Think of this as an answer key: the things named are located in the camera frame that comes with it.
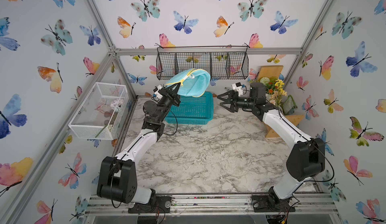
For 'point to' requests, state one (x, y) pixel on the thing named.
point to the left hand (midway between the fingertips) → (181, 80)
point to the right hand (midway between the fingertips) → (220, 99)
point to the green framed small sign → (289, 104)
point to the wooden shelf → (272, 71)
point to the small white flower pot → (276, 99)
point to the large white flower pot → (269, 84)
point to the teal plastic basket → (198, 110)
